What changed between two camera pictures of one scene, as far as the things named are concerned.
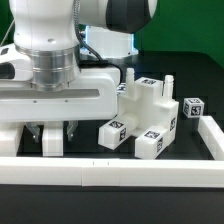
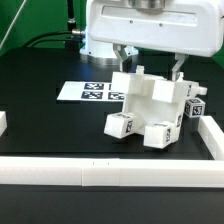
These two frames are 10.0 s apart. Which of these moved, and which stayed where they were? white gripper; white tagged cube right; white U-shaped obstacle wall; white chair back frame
Moved: white gripper; white chair back frame
Stayed: white U-shaped obstacle wall; white tagged cube right
